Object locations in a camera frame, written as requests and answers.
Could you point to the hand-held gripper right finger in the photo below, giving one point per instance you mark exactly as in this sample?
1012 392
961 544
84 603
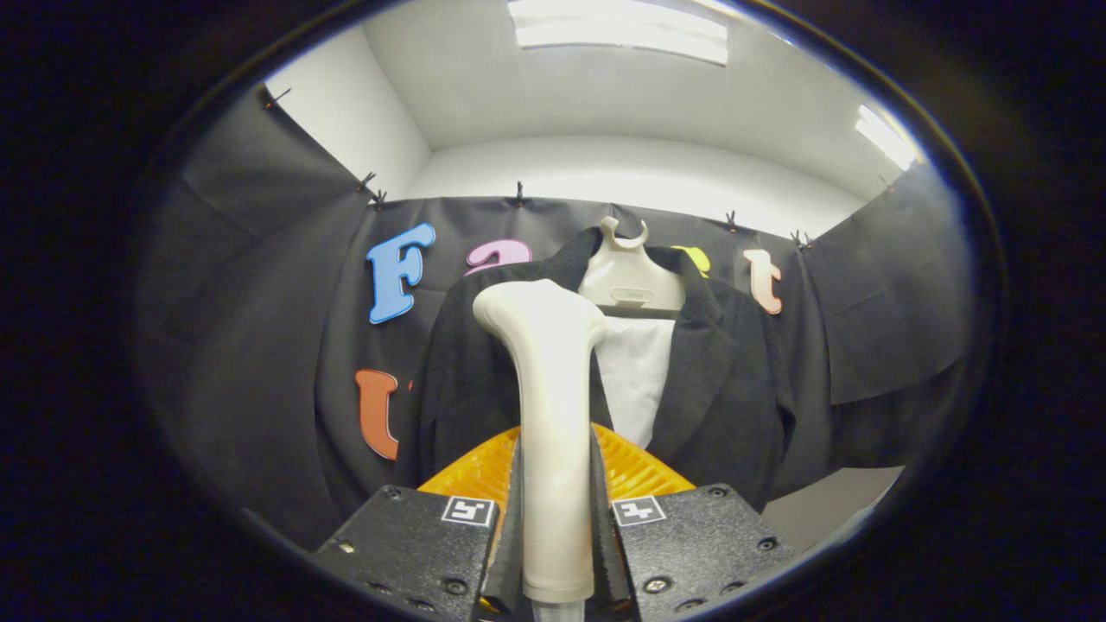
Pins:
607 561

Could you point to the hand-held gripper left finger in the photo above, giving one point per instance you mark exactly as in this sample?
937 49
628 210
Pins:
510 561

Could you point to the white garment steamer head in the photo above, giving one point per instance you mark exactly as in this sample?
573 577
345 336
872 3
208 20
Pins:
553 406

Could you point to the black suit jacket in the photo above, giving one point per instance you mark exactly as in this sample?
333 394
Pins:
726 389

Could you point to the cream plastic clothes hanger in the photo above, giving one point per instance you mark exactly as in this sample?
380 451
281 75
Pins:
631 276

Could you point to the grey cabinet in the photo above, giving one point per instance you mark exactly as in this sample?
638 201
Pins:
829 505

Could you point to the black backdrop cloth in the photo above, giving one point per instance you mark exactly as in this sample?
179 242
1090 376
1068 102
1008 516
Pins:
259 302

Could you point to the small ceiling light panel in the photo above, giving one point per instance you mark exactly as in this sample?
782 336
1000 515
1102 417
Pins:
886 138

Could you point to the long ceiling light panel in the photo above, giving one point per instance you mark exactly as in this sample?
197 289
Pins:
618 26

